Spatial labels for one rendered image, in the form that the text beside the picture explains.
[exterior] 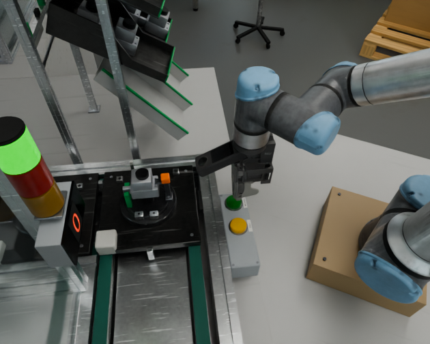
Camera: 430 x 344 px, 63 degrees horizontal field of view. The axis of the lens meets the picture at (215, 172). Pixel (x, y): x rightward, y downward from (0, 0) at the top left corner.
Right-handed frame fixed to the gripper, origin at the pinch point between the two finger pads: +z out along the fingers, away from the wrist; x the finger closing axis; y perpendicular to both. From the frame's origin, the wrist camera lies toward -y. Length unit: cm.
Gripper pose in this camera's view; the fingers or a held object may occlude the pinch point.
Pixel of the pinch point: (234, 196)
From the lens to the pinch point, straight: 88.4
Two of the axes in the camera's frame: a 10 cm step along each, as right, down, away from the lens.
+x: -1.2, -7.6, 6.4
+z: -0.2, 6.4, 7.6
